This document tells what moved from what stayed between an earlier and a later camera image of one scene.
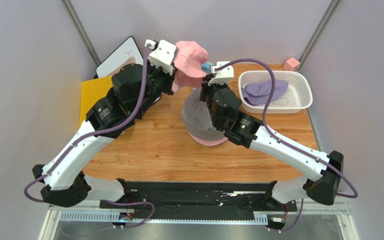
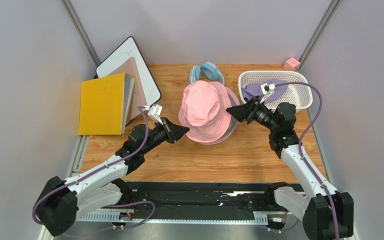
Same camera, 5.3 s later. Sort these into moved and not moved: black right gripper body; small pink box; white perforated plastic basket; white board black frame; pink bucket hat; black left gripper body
Moved: black right gripper body; pink bucket hat; black left gripper body
Not moved: white board black frame; white perforated plastic basket; small pink box
